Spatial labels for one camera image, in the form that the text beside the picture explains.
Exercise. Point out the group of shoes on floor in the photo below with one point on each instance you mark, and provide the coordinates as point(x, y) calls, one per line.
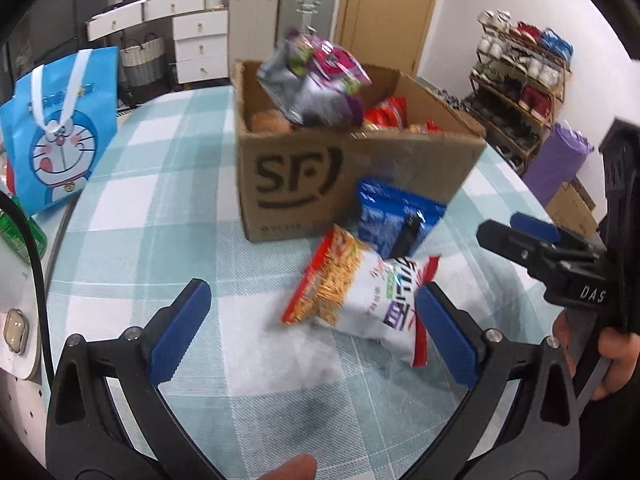
point(447, 95)

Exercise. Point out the cardboard box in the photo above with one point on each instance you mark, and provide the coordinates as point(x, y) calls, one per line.
point(290, 185)
point(575, 207)

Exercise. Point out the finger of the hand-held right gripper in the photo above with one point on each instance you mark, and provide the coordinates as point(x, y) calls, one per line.
point(535, 227)
point(505, 240)

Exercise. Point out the woven laundry basket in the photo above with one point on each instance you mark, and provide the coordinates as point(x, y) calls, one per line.
point(142, 60)

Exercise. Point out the silver suitcase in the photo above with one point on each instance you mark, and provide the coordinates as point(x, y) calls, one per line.
point(312, 10)

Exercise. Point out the wooden shoe rack with shoes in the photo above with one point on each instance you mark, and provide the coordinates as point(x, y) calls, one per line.
point(520, 85)

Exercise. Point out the person's right hand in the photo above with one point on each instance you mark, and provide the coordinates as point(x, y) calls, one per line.
point(622, 360)

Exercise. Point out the black refrigerator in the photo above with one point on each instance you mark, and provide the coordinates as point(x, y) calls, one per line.
point(45, 15)

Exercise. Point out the blue cartoon tote bag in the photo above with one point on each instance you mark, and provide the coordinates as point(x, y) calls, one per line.
point(55, 130)

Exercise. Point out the beige suitcase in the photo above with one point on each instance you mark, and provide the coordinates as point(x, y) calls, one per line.
point(252, 25)

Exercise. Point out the checked tablecloth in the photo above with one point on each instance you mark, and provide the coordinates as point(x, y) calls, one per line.
point(150, 200)

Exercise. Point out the white orange noodle snack bag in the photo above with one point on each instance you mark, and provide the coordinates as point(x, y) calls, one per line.
point(360, 295)

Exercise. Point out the cardboard box on floor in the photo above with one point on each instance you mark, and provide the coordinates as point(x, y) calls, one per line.
point(575, 207)

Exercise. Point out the red chip snack bag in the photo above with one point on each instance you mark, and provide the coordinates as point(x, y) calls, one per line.
point(387, 112)

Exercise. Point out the purple yoga mat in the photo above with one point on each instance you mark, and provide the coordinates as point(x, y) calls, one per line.
point(555, 160)

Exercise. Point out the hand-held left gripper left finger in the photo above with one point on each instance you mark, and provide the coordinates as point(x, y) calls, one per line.
point(180, 330)

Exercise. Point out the white side table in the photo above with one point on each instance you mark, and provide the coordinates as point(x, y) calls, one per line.
point(20, 290)

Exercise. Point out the wooden door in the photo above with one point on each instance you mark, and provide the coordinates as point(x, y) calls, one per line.
point(390, 15)

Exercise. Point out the small red snack bag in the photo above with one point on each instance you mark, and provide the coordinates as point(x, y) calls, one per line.
point(425, 127)

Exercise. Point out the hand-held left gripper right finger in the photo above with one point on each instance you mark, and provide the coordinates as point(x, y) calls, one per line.
point(447, 335)

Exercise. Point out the person's right forearm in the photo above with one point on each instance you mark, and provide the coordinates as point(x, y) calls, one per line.
point(615, 435)

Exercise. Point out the pink purple snack bag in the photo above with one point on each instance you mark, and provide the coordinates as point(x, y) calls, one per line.
point(315, 80)

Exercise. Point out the person's left hand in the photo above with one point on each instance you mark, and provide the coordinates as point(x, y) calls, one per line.
point(290, 467)

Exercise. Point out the small grey rounded case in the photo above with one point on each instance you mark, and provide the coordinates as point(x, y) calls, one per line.
point(15, 332)

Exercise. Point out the blue snack bag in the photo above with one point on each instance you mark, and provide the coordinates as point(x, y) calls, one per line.
point(385, 215)

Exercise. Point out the white desk with drawers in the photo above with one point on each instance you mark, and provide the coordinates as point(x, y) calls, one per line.
point(195, 35)

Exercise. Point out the green drink can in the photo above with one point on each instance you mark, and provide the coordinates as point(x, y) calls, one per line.
point(15, 240)

